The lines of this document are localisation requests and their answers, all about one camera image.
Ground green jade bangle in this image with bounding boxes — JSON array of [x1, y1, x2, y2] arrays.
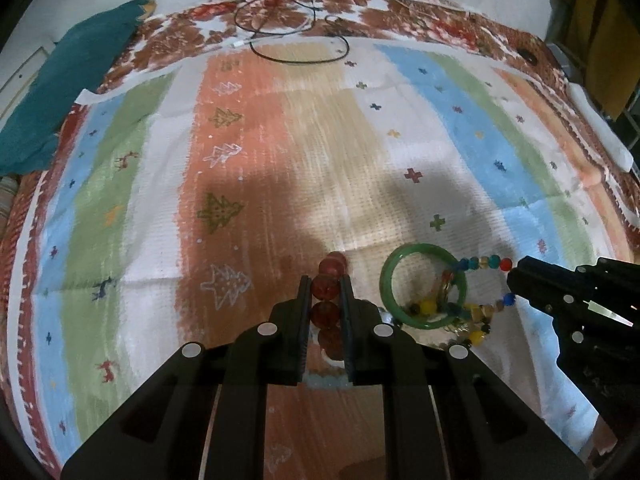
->
[[378, 243, 471, 330]]

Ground multicolour bead bracelet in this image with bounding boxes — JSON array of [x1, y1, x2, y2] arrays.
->
[[439, 253, 518, 321]]

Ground red bead bracelet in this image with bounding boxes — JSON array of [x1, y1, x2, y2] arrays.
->
[[309, 250, 350, 362]]

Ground yellow and black bead bracelet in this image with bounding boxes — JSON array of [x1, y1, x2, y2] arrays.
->
[[404, 298, 497, 348]]

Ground jewelry box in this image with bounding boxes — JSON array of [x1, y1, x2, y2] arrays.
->
[[303, 353, 352, 390]]

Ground white rolled cloth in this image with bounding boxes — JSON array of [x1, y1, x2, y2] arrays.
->
[[566, 82, 634, 172]]

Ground striped colourful cloth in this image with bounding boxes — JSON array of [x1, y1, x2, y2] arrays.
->
[[3, 38, 639, 476]]

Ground yellow hanging garment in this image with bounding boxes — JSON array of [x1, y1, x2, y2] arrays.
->
[[547, 0, 639, 119]]

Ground striped grey mattress edge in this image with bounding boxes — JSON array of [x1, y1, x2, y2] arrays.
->
[[0, 174, 20, 234]]

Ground red floral bedsheet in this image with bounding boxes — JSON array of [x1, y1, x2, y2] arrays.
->
[[0, 0, 640, 476]]

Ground teal pillow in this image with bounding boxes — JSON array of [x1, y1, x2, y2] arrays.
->
[[1, 0, 156, 176]]

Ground black cable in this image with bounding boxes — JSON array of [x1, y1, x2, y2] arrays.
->
[[232, 0, 352, 66]]

